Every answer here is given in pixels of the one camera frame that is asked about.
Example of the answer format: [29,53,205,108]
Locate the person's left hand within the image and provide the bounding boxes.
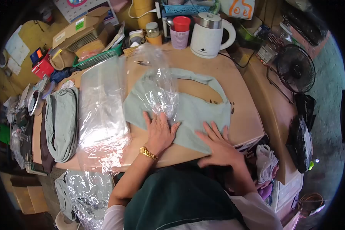
[143,112,181,156]

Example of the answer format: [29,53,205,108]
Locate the person's right hand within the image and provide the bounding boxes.
[195,121,245,168]

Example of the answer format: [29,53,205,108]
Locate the person's right ring finger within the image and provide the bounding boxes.
[210,121,224,140]

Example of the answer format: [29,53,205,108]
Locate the person's left little finger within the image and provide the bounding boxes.
[143,112,153,130]

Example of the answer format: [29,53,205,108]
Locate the person's left fingers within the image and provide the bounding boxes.
[159,112,169,128]

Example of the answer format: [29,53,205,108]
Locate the person's right middle finger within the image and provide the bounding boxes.
[203,122,219,141]

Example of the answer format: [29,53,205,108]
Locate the person's right index finger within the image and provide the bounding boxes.
[195,131,214,144]

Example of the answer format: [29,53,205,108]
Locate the person's left thumb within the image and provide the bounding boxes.
[169,121,181,136]

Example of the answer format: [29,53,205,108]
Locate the person's right thumb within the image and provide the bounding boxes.
[197,157,217,168]

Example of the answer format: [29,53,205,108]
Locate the light green garment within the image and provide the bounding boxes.
[124,67,232,156]

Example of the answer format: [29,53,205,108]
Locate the clear plastic bag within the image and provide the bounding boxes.
[132,43,180,120]

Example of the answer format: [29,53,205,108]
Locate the stack of clear plastic bags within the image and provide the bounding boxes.
[76,56,133,173]

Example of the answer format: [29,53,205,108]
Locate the person's body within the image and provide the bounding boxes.
[102,164,283,230]

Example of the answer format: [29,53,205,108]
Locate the pile of pale clothing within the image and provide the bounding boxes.
[254,144,279,199]

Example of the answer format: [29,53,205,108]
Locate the large black plastic bag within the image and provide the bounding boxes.
[285,114,314,174]

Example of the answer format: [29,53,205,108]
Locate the green plastic basket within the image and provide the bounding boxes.
[72,40,124,70]

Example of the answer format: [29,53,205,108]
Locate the tape roll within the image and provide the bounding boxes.
[128,29,145,47]

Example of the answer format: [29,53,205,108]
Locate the pink plastic cup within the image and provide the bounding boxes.
[170,27,190,50]

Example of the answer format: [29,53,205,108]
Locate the small black plastic bag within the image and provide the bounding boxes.
[294,93,317,131]

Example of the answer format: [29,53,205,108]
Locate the pile of folded green garments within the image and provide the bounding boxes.
[44,86,79,164]

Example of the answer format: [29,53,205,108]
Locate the white plastic drawer unit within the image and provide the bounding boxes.
[272,170,304,213]

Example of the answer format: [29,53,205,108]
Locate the glass jar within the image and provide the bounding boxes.
[145,22,163,46]

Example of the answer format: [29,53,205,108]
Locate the white electric kettle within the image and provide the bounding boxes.
[190,12,237,59]

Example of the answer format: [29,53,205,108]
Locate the black table fan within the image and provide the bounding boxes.
[266,44,317,104]

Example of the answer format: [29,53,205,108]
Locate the dark blue cloth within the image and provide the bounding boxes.
[50,67,81,84]

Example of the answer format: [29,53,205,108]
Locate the crumpled clear plastic wrap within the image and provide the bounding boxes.
[66,170,114,230]

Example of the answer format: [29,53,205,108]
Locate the red plastic cup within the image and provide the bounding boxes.
[172,16,191,33]

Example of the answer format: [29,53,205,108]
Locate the yellow cylinder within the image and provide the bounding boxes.
[133,0,156,29]

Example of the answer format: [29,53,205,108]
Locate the dark brown fabric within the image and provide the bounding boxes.
[40,102,56,174]

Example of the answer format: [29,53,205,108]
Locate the open cardboard box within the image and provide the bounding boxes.
[52,6,117,58]

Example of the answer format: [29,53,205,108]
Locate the blue plastic basket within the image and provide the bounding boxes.
[162,3,219,16]

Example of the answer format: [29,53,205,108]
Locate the red box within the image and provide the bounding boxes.
[32,59,55,79]

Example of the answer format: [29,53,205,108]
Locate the white bag with orange print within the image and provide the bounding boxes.
[220,0,256,21]

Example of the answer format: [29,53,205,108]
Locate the flat brown cardboard pieces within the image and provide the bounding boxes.
[11,178,49,214]

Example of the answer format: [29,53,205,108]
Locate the black power cord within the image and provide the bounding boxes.
[218,50,258,69]

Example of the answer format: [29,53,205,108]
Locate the wall calendar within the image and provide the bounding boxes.
[53,0,120,26]

